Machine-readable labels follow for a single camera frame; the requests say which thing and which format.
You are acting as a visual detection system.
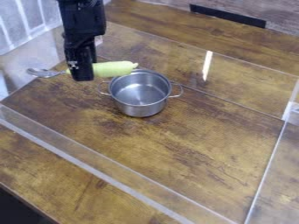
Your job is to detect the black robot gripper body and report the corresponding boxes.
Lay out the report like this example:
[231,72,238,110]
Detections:
[58,0,107,49]

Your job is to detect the green handled metal spoon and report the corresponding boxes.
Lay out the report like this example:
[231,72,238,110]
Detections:
[27,61,139,79]

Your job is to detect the small stainless steel pot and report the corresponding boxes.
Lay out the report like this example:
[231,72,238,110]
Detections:
[99,69,183,117]

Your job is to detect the clear acrylic triangle bracket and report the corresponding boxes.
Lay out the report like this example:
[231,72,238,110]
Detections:
[95,36,103,46]

